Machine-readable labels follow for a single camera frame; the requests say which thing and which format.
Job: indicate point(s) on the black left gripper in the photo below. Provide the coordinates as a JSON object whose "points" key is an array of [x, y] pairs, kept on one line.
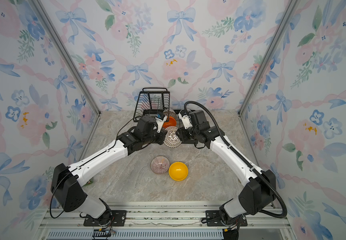
{"points": [[162, 135]]}

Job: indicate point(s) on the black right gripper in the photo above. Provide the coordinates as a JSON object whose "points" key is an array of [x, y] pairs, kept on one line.
{"points": [[181, 132]]}

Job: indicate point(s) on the white lattice patterned bowl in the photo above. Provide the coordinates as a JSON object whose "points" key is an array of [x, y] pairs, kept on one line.
{"points": [[171, 138]]}

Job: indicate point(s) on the orange plastic bowl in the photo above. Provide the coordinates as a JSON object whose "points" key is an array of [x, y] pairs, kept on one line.
{"points": [[171, 122]]}

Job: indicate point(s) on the pink striped patterned bowl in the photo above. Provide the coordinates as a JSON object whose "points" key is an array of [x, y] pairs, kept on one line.
{"points": [[160, 165]]}

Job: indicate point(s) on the brown floral patterned bowl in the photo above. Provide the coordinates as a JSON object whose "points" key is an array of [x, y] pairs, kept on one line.
{"points": [[170, 113]]}

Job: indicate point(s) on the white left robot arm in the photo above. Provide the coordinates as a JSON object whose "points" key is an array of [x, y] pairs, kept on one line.
{"points": [[68, 181]]}

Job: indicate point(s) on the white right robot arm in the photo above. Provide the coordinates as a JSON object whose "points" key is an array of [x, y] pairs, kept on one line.
{"points": [[255, 195]]}

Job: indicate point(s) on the yellow plastic bowl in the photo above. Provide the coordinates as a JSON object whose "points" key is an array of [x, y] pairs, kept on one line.
{"points": [[178, 171]]}

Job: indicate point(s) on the black wire dish rack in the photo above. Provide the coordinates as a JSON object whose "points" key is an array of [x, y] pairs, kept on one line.
{"points": [[149, 102]]}

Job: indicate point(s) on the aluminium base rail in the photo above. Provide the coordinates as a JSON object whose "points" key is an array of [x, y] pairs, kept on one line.
{"points": [[164, 221]]}

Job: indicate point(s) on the aluminium frame post right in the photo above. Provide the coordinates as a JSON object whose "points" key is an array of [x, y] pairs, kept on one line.
{"points": [[272, 47]]}

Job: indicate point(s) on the aluminium frame post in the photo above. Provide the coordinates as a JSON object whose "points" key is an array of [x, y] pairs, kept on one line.
{"points": [[62, 50], [272, 47]]}

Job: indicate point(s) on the aluminium frame post left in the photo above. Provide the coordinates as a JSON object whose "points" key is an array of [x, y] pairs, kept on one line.
{"points": [[62, 50]]}

